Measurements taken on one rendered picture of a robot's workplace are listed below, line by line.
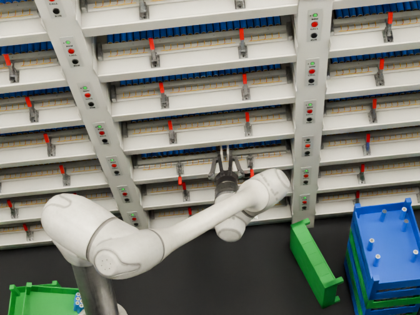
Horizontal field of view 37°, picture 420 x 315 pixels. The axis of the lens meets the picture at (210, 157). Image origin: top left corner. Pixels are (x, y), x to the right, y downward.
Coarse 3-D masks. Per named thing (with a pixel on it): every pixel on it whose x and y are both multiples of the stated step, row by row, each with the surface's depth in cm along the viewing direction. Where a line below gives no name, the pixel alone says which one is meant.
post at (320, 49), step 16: (304, 0) 172; (320, 0) 173; (304, 16) 177; (304, 32) 182; (304, 48) 187; (320, 48) 187; (304, 64) 193; (320, 64) 193; (304, 80) 198; (320, 80) 199; (304, 96) 205; (320, 96) 205; (320, 112) 212; (304, 128) 218; (320, 128) 219; (320, 144) 226; (304, 160) 234; (304, 192) 252
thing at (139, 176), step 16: (288, 144) 236; (224, 160) 238; (240, 160) 238; (256, 160) 237; (272, 160) 237; (288, 160) 237; (144, 176) 238; (160, 176) 238; (176, 176) 238; (192, 176) 239
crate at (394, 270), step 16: (368, 208) 228; (384, 208) 229; (400, 208) 230; (368, 224) 228; (384, 224) 228; (400, 224) 227; (416, 224) 221; (368, 240) 225; (384, 240) 224; (400, 240) 224; (416, 240) 222; (368, 256) 221; (384, 256) 221; (400, 256) 220; (368, 272) 215; (384, 272) 217; (400, 272) 217; (416, 272) 216; (384, 288) 213
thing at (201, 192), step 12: (192, 180) 253; (204, 180) 253; (240, 180) 254; (144, 192) 253; (156, 192) 255; (168, 192) 254; (180, 192) 255; (192, 192) 254; (204, 192) 254; (288, 192) 251; (144, 204) 254; (156, 204) 254; (168, 204) 253; (180, 204) 254; (192, 204) 256
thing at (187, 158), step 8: (216, 152) 237; (224, 152) 237; (232, 152) 236; (240, 152) 236; (248, 152) 236; (256, 152) 236; (264, 152) 237; (280, 152) 236; (144, 160) 238; (152, 160) 238; (160, 160) 238; (168, 160) 237; (176, 160) 237; (184, 160) 237; (192, 160) 238; (144, 168) 238; (160, 168) 238
